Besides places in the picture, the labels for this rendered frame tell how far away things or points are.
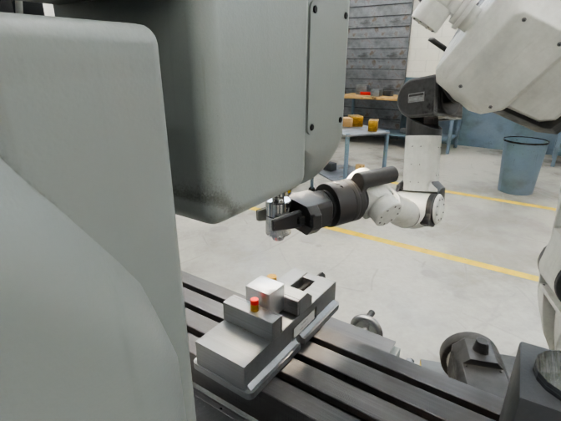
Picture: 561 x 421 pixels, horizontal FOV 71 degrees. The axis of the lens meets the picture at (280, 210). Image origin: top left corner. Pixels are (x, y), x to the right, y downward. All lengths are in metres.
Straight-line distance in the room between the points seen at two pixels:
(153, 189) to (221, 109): 0.14
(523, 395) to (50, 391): 0.51
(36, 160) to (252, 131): 0.24
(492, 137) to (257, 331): 7.60
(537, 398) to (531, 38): 0.61
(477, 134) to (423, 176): 7.15
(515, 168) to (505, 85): 4.45
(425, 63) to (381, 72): 0.84
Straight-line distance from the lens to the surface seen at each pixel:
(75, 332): 0.25
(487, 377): 1.46
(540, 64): 0.93
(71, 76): 0.24
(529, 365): 0.65
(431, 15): 0.96
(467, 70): 0.95
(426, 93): 1.05
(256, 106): 0.43
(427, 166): 1.07
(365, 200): 0.79
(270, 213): 0.70
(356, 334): 1.25
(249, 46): 0.42
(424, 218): 1.04
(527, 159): 5.35
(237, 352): 0.77
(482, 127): 8.18
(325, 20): 0.59
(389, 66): 8.45
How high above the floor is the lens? 1.50
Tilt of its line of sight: 21 degrees down
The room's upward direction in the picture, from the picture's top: straight up
